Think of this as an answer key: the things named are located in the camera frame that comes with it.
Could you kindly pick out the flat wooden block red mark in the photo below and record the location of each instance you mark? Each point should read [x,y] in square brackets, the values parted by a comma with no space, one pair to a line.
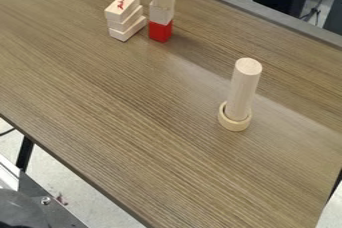
[121,7]

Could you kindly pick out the black table leg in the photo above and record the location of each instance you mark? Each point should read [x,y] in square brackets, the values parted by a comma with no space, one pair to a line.
[24,153]

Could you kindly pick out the red wooden cube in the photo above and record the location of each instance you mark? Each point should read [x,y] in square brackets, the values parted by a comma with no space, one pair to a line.
[159,32]

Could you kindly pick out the wooden cylinder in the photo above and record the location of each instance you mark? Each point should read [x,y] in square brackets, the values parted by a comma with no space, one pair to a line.
[242,88]

